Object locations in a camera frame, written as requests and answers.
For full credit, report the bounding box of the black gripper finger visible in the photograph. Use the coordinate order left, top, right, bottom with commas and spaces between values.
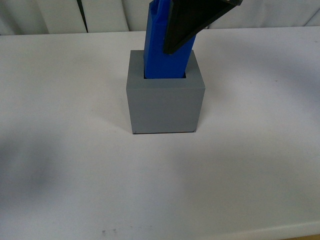
163, 0, 242, 55

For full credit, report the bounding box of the blue hexagonal part with handle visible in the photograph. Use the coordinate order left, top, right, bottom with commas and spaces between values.
143, 0, 196, 79

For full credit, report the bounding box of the gray square base block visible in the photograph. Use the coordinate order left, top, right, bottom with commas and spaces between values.
126, 50, 206, 134

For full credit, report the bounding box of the white curtain backdrop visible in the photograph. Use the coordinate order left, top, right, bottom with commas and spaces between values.
0, 0, 320, 36

